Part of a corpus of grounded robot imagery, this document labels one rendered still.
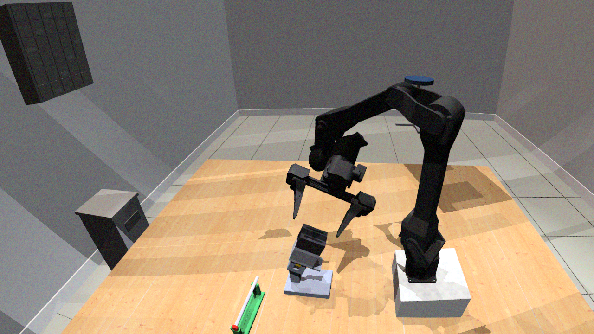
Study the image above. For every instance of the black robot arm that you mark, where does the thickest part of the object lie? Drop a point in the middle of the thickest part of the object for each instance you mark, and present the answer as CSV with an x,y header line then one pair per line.
x,y
439,119

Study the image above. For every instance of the grey pin with red cap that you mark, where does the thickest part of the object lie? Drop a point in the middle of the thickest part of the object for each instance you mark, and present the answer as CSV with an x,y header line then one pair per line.
x,y
235,326

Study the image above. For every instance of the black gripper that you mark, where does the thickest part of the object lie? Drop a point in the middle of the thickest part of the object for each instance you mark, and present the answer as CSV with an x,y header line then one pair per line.
x,y
298,177

